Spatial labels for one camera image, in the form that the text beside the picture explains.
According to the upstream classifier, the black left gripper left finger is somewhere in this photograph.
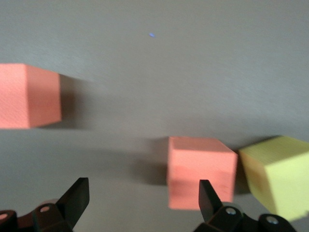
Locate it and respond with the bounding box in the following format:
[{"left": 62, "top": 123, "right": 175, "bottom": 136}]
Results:
[{"left": 0, "top": 177, "right": 90, "bottom": 232}]

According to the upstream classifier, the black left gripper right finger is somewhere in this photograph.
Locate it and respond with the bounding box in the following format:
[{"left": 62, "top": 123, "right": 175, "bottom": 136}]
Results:
[{"left": 193, "top": 179, "right": 297, "bottom": 232}]

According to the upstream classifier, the orange foam cube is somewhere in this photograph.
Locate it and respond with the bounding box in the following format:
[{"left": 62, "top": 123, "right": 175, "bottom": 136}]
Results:
[
  {"left": 167, "top": 136, "right": 239, "bottom": 210},
  {"left": 0, "top": 63, "right": 62, "bottom": 129}
]

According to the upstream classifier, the yellow foam cube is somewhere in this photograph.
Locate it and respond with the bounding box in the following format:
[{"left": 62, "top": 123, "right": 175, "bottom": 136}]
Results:
[{"left": 238, "top": 135, "right": 309, "bottom": 222}]

